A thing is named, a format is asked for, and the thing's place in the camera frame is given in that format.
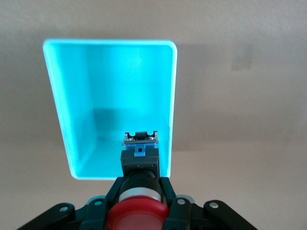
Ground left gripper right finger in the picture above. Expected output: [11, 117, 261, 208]
[159, 176, 258, 230]

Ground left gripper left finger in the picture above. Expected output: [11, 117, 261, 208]
[19, 176, 126, 230]

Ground red push button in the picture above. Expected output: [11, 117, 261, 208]
[106, 130, 170, 230]

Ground cyan plastic box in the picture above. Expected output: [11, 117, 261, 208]
[42, 38, 178, 181]

